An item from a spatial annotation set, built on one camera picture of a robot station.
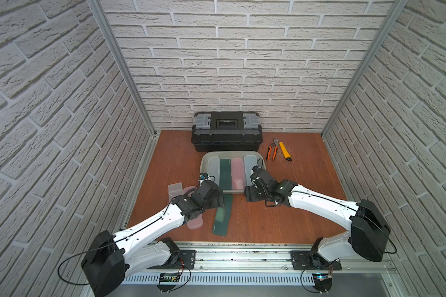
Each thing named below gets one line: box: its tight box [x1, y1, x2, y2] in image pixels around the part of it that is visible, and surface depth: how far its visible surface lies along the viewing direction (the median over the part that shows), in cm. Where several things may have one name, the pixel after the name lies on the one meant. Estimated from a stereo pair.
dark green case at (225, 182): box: [219, 158, 233, 191], surface depth 102 cm
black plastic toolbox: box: [191, 111, 264, 153], surface depth 102 cm
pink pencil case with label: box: [231, 157, 246, 190], surface depth 102 cm
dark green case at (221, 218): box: [211, 194, 234, 237], surface depth 85 cm
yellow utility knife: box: [278, 141, 293, 161], surface depth 112 cm
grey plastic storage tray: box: [199, 150, 267, 194], surface depth 103 cm
